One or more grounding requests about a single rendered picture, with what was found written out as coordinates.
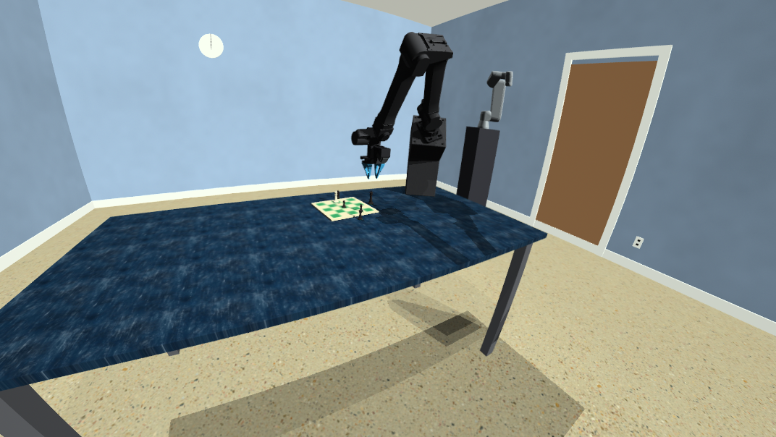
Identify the green and cream chessboard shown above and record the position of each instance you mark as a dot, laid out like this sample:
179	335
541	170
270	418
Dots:
334	211

